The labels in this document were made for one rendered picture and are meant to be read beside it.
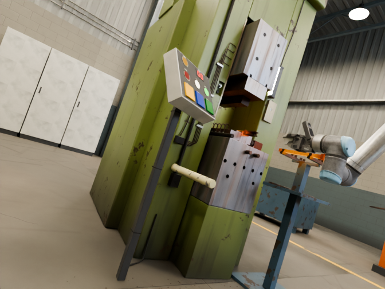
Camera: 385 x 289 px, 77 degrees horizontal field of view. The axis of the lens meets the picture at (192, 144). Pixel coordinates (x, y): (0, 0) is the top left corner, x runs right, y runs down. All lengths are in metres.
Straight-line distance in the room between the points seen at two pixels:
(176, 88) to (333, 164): 0.78
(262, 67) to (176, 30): 0.78
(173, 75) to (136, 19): 6.87
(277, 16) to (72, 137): 5.38
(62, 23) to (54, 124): 2.56
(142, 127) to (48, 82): 4.66
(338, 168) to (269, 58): 0.97
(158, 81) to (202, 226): 1.16
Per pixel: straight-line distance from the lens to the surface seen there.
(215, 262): 1.78
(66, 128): 6.48
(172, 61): 1.24
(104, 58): 7.43
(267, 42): 1.92
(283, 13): 2.31
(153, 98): 1.99
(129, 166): 1.96
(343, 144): 1.25
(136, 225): 1.35
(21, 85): 6.41
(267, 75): 1.87
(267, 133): 2.08
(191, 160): 1.66
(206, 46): 1.75
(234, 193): 1.67
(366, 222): 9.05
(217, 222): 1.65
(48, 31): 7.29
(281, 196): 5.29
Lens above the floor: 0.70
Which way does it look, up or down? 4 degrees up
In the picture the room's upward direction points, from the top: 18 degrees clockwise
